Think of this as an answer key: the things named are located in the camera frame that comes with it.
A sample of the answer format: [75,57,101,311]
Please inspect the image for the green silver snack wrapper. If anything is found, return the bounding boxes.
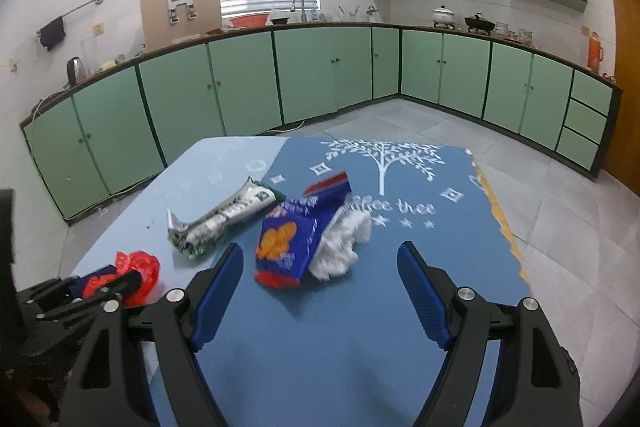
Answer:
[167,176,285,259]

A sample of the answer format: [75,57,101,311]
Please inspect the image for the red plastic bag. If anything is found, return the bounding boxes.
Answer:
[80,251,160,307]

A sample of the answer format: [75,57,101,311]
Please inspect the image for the blue red snack bag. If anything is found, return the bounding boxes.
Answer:
[254,171,352,289]

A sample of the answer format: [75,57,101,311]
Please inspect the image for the green lower kitchen cabinets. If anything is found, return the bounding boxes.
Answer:
[21,23,622,222]

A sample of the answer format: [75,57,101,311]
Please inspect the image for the steel kitchen faucet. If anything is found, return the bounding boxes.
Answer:
[291,0,307,23]

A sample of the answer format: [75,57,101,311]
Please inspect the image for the blue tree-print tablecloth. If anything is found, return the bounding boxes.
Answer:
[75,136,529,426]

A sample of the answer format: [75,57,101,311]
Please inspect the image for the brown wooden door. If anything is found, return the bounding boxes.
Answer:
[604,0,640,194]

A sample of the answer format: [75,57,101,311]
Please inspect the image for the steel electric kettle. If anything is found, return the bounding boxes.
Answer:
[66,56,88,87]

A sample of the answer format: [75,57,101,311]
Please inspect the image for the black wok pan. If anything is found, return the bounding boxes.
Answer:
[464,13,496,36]

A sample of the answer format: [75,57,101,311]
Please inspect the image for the white cooking pot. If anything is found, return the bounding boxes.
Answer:
[432,5,456,30]

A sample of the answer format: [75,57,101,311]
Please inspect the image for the red plastic basin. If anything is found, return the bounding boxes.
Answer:
[230,13,269,29]

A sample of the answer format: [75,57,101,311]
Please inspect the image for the brown cardboard box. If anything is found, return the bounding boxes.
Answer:
[140,0,222,52]

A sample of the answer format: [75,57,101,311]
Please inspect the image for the orange thermos flask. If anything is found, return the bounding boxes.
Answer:
[587,31,603,75]

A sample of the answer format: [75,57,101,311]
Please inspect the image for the metal towel rail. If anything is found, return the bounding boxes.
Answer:
[36,0,104,37]

